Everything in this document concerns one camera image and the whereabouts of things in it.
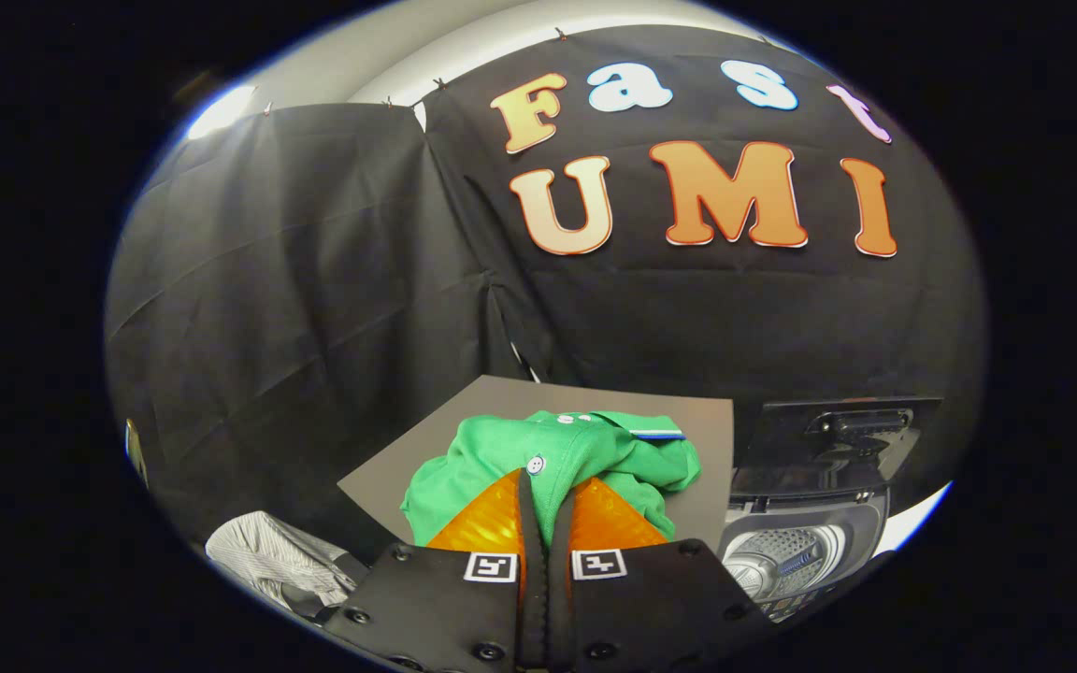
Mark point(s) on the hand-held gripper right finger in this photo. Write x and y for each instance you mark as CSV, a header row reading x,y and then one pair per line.
x,y
660,608

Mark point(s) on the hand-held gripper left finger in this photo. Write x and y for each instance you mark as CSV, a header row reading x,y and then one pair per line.
x,y
436,608

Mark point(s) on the green polo shirt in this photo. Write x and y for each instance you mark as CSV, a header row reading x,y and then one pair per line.
x,y
501,467

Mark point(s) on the dark washing machine lid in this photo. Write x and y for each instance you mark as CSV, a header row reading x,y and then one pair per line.
x,y
782,458

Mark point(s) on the grey washing machine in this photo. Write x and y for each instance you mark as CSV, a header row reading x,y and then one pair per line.
x,y
866,519

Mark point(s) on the white striped cloth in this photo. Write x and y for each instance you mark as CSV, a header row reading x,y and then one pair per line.
x,y
267,556

